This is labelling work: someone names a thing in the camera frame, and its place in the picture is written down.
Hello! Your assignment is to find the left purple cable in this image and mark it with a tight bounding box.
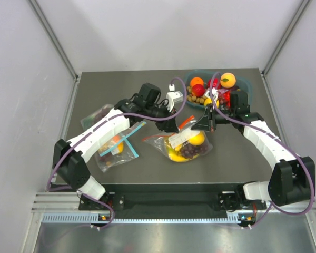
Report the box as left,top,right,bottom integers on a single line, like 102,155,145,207
41,76,187,247

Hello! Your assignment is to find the fake orange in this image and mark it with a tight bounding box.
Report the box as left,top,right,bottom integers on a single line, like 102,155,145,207
189,77,204,87

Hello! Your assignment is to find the teal plastic fruit basket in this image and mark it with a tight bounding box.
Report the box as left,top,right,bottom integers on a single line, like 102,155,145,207
184,70,253,110

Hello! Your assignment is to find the fake longan cluster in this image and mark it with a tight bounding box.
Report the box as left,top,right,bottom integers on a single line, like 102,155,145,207
187,86,207,105

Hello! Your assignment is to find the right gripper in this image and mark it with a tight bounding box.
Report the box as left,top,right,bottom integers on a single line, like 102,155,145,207
192,102,236,132

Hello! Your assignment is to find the grey slotted cable duct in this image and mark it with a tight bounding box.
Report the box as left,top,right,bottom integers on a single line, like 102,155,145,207
42,210,253,225

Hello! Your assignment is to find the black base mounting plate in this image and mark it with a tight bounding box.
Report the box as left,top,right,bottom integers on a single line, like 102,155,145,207
48,183,269,211

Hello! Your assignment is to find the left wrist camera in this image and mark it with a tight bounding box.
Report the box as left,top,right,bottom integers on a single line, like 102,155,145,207
166,84,184,112

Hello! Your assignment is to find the fake red pepper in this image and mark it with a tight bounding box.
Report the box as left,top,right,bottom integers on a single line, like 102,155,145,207
221,91,230,107

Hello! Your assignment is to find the fake red apple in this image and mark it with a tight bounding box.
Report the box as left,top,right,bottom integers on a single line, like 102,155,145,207
207,77,222,89

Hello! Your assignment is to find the lower blue zip bag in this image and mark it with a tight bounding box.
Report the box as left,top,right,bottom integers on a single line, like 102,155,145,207
94,135,139,172

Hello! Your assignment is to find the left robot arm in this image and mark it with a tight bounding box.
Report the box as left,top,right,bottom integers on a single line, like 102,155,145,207
53,83,184,209

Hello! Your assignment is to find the upper blue zip bag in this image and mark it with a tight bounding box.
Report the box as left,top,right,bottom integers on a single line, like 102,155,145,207
80,104,147,144

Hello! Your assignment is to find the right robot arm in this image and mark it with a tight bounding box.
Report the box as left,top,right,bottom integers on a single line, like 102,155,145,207
192,90,315,209

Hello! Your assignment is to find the fake grape bunch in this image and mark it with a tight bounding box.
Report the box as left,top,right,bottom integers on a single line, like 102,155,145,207
204,88,229,107

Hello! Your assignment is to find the fake yellow lemon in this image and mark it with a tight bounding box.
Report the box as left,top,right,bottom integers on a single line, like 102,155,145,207
203,98,220,108

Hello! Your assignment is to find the red zip bag with fruit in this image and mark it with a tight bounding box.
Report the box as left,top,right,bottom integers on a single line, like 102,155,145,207
142,115,213,163

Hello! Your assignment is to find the blue zip bag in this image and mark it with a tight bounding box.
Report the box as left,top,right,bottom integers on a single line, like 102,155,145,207
94,135,139,172
80,104,147,144

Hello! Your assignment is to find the fake red peach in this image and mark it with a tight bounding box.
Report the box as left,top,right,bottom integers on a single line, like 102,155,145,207
191,84,206,97

